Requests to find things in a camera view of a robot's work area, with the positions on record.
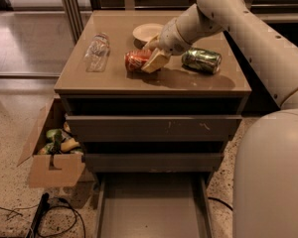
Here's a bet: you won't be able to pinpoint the snack items in box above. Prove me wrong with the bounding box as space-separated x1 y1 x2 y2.
37 122 83 155

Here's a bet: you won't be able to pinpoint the white bowl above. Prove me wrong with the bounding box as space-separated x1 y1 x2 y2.
132 23 163 45

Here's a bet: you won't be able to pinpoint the green soda can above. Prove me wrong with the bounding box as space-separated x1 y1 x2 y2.
182 48 222 74

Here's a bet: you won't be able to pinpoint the red coke can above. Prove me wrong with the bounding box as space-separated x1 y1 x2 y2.
124 50 152 72

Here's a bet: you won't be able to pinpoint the black cable right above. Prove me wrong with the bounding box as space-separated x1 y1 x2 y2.
208 196 234 212

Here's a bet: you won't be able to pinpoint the black cable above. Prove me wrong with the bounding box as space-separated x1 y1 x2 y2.
208 196 234 212
36 197 87 238

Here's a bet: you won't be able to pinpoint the black power strip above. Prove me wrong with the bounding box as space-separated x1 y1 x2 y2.
26 193 50 238

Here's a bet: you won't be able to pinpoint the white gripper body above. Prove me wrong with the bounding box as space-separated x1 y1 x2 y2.
158 18 191 56

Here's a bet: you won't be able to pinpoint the cardboard box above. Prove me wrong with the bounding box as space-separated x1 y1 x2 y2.
17 97 94 188

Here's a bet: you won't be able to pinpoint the middle grey drawer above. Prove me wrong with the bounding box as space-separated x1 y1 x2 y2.
83 153 223 173

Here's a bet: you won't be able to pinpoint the tan drawer cabinet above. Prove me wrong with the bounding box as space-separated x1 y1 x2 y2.
54 10 252 183

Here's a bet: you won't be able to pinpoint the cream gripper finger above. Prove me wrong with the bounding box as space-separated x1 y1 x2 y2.
143 34 160 51
141 48 171 73

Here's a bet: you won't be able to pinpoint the bottom open grey drawer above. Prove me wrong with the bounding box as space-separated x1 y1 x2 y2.
93 173 217 238

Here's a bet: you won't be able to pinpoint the top grey drawer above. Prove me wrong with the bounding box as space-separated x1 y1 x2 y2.
67 115 241 142

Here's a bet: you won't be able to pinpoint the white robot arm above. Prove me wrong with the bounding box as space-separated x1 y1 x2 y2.
145 0 298 238

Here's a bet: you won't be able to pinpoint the black cable left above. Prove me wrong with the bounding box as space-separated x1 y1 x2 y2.
36 197 87 238

